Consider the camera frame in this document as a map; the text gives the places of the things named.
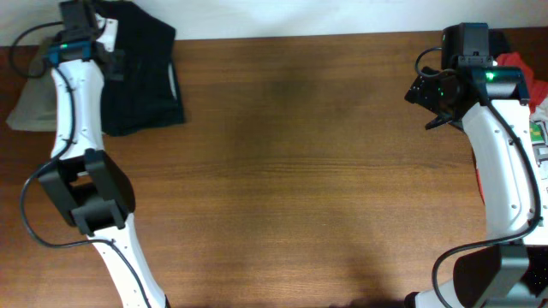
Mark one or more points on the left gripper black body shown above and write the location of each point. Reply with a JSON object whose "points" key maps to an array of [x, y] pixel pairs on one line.
{"points": [[117, 68]]}

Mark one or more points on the black shorts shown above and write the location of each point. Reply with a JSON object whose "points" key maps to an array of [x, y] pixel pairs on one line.
{"points": [[148, 95]]}

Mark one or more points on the folded khaki shorts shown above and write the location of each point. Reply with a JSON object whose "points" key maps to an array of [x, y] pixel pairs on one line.
{"points": [[36, 108]]}

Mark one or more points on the red jersey with white letters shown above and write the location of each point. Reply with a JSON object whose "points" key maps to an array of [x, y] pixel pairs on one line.
{"points": [[538, 94]]}

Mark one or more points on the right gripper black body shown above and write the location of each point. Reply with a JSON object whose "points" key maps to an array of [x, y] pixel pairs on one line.
{"points": [[429, 97]]}

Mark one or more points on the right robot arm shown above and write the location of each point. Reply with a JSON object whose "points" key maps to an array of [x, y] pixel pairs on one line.
{"points": [[490, 104]]}

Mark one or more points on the black shirt with white tag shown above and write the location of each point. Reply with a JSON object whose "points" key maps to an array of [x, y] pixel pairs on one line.
{"points": [[498, 43]]}

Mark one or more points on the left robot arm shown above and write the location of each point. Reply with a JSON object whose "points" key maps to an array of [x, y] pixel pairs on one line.
{"points": [[88, 189]]}

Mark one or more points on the white shirt with green print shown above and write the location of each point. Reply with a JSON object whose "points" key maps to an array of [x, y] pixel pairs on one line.
{"points": [[538, 134]]}

